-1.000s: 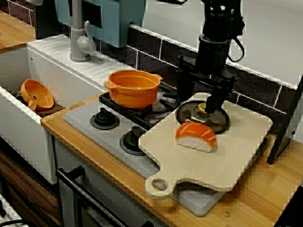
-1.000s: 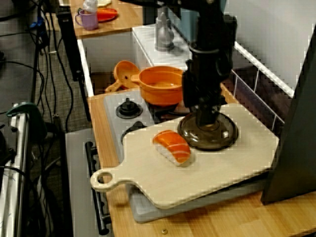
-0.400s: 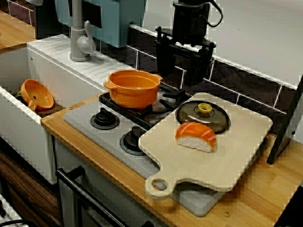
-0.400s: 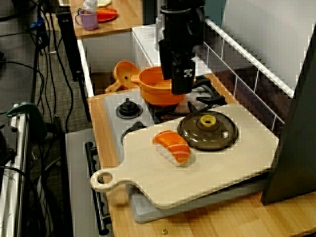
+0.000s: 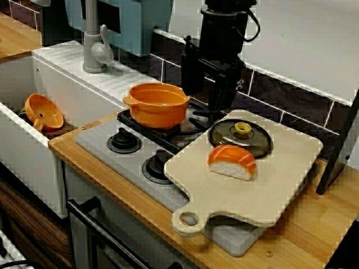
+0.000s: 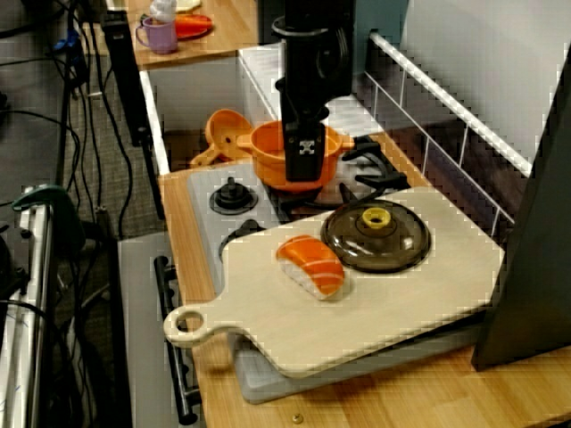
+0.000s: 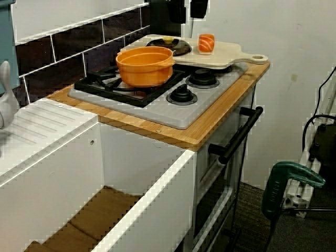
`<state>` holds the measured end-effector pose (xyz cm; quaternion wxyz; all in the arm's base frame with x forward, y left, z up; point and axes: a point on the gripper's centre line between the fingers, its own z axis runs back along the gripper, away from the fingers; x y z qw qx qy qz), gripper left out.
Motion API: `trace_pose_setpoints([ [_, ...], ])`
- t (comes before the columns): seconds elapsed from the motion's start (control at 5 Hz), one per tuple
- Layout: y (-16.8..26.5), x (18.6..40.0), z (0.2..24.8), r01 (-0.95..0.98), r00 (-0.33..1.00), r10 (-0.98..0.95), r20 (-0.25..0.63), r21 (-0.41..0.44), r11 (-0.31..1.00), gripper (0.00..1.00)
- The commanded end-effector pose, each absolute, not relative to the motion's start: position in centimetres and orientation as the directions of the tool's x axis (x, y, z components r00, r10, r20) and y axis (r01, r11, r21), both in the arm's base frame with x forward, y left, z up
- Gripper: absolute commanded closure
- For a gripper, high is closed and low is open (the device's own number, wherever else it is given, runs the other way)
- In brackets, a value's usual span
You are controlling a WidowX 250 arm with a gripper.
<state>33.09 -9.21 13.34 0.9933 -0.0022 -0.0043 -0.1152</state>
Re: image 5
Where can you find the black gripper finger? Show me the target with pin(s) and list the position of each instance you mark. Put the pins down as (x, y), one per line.
(193, 74)
(225, 87)

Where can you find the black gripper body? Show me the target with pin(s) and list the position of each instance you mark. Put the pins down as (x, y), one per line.
(221, 33)

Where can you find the brown glass lid yellow knob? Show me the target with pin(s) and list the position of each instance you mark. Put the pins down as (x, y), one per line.
(256, 141)

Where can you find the salmon nigiri sushi toy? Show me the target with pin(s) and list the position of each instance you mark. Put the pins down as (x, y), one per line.
(232, 165)

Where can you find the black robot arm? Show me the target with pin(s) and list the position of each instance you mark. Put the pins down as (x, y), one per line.
(230, 4)

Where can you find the orange toy cooking pot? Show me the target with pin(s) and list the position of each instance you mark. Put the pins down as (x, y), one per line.
(157, 115)

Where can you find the black burner grate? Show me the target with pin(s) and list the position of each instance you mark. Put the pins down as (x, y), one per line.
(168, 137)

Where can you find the teal box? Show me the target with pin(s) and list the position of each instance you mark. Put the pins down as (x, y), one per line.
(134, 28)

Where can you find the black stove knob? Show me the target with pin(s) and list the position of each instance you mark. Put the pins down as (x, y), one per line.
(123, 140)
(156, 166)

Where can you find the grey toy faucet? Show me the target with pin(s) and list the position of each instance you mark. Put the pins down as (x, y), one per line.
(91, 42)

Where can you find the pale wooden cutting board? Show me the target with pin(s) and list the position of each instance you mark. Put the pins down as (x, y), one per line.
(224, 199)

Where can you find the grey toy stove top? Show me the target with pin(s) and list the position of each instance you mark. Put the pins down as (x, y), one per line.
(95, 140)

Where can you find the dark slanted panel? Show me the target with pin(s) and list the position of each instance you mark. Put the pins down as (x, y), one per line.
(333, 168)

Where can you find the orange toy strainer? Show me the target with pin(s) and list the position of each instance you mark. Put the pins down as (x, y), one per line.
(45, 112)

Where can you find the wooden side table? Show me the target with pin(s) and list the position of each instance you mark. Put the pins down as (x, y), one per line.
(16, 39)

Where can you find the white toy sink basin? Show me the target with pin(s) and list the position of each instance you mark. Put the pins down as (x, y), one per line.
(28, 168)

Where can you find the brown wood grain cabinet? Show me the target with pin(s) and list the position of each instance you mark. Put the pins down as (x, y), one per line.
(28, 224)

